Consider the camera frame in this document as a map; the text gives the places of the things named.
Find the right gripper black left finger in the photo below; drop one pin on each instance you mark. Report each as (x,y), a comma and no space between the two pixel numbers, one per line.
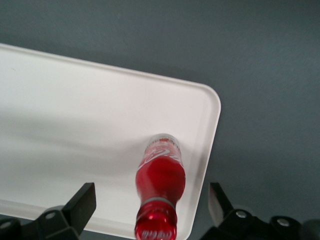
(75,212)

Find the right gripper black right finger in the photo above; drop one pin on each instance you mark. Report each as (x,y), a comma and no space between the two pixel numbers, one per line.
(225,212)

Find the red coke bottle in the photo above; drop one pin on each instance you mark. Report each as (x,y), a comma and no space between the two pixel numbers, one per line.
(161,180)

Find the beige plastic tray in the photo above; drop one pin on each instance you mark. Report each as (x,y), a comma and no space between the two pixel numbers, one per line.
(87,120)

